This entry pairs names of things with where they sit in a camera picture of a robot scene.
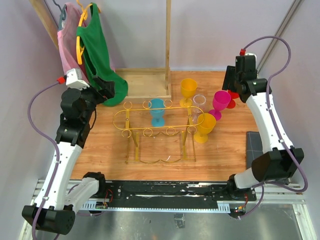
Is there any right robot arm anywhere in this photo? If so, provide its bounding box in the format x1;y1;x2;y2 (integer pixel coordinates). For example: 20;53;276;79
222;55;304;200

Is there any purple cable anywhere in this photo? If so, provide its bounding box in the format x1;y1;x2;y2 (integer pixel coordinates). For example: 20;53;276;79
27;77;66;240
241;36;310;221

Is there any grey checked cloth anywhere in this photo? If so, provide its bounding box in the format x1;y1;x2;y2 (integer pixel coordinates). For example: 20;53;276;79
245;131;263;169

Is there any yellow clothes hanger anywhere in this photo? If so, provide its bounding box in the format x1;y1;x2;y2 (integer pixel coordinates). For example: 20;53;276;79
76;2;105;70

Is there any gold wire glass rack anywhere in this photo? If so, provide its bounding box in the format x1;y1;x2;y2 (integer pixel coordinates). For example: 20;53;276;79
112;100;198;165

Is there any magenta plastic wine glass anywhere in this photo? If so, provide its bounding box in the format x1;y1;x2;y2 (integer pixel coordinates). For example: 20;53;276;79
208;90;232;121

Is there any black mounting base rail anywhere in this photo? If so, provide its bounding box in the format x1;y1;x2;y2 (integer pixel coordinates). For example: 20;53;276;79
84;178;258;211

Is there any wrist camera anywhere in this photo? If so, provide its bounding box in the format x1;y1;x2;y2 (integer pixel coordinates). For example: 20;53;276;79
239;48;257;58
66;68;90;90

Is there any pink shirt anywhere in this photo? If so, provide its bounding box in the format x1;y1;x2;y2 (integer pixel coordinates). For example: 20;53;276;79
57;2;89;83

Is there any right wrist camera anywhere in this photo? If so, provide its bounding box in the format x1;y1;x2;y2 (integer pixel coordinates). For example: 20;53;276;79
239;48;257;58

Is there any red plastic wine glass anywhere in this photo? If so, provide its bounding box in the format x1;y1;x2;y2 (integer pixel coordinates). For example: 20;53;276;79
226;90;237;109

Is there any yellow wine glass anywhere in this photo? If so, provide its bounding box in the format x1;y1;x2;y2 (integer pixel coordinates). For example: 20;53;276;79
179;78;198;107
194;113;217;144

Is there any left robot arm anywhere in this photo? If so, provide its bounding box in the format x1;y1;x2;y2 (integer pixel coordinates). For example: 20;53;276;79
22;75;107;240

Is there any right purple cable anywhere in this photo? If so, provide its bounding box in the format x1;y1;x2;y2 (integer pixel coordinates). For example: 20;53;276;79
241;36;310;221

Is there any clear plastic wine glass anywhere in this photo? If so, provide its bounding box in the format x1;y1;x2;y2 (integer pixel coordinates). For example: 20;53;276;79
192;94;207;124

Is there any blue plastic wine glass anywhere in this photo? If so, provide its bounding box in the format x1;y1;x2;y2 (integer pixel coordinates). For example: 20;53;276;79
148;98;165;127

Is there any wooden clothes rack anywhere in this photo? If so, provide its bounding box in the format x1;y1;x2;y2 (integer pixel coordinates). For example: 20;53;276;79
30;0;172;103

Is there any green tank top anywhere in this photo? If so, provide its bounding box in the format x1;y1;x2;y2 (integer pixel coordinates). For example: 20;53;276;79
75;2;129;108

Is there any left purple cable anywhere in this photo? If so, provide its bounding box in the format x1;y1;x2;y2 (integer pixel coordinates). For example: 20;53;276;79
27;77;66;240

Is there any grey clothes hanger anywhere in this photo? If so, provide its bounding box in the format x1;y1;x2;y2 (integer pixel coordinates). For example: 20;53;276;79
52;0;67;31

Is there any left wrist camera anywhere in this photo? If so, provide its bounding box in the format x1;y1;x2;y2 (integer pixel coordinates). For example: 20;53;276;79
66;68;90;90

